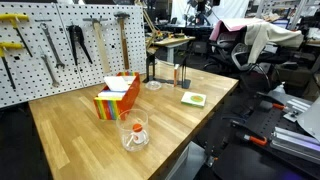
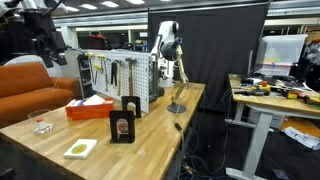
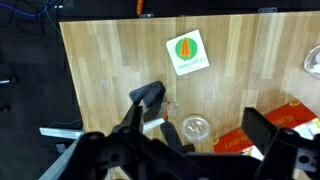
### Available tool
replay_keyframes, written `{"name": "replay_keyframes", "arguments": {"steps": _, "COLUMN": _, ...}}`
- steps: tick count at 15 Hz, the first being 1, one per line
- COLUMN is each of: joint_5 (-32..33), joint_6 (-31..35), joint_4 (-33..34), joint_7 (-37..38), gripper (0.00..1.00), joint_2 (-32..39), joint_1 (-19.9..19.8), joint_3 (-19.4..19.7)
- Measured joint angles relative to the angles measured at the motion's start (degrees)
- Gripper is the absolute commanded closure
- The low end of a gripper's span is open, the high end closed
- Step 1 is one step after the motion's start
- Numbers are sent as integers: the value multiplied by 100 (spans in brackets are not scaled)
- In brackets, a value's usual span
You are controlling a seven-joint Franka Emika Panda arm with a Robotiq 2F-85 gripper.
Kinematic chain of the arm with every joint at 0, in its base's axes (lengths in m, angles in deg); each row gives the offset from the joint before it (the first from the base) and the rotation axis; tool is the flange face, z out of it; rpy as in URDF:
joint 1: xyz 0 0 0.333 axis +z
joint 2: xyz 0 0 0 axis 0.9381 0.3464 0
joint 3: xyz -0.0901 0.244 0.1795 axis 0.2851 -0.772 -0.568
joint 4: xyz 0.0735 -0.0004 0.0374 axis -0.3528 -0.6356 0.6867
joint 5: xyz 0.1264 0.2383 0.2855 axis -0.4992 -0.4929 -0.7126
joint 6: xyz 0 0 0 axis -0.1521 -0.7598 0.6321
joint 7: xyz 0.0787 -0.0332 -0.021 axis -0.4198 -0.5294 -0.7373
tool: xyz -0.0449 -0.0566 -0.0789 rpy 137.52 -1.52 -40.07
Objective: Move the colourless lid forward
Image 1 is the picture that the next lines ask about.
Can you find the clear glass lid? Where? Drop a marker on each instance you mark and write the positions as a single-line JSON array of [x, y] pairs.
[[153, 85]]

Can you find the orange white tall box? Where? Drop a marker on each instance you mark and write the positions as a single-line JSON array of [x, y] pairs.
[[176, 74]]

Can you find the green white card box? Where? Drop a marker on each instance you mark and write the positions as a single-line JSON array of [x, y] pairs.
[[194, 99]]

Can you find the clear glass jar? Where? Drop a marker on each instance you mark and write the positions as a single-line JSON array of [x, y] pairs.
[[124, 124]]

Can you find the white paper pad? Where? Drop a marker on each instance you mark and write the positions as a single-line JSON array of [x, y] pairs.
[[116, 83]]

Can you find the small orange-capped white bottle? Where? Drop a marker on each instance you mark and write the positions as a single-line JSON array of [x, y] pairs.
[[138, 133]]

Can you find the background wooden desk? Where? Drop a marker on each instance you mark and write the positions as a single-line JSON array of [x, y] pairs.
[[169, 43]]

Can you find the rainbow striped orange box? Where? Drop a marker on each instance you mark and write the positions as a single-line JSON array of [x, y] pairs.
[[110, 104]]

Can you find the black office chair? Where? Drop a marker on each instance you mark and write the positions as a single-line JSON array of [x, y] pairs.
[[230, 54]]

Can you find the pink cloth on chair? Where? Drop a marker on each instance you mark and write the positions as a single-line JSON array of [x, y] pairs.
[[230, 25]]

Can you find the black pliers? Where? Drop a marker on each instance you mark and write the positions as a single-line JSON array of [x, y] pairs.
[[76, 36]]

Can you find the short silver wrench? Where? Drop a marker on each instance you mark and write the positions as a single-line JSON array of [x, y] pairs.
[[55, 83]]

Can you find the beige cloth on chair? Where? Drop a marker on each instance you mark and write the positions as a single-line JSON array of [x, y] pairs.
[[259, 34]]

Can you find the white pegboard panel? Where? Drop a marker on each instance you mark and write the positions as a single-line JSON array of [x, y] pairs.
[[29, 73]]

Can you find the long silver wrench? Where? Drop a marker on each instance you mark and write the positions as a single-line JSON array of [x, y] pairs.
[[45, 29]]

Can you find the silver aluminium extrusion bars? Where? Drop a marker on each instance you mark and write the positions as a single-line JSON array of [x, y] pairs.
[[302, 146]]

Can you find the dark wooden-handle hammer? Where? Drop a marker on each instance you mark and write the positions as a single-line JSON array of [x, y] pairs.
[[121, 16]]

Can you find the light wooden-handle hammer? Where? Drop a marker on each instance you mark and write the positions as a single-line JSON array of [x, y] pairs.
[[100, 43]]

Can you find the orange-handled black tool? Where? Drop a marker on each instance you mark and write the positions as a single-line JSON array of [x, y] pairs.
[[262, 141]]

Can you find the upper yellow T-handle key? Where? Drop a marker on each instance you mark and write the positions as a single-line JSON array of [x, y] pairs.
[[14, 19]]

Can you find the yellow t-handle key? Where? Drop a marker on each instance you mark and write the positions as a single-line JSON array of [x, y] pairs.
[[14, 19], [3, 47]]

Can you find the lower yellow T-handle key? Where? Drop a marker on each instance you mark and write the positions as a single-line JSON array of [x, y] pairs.
[[3, 47]]

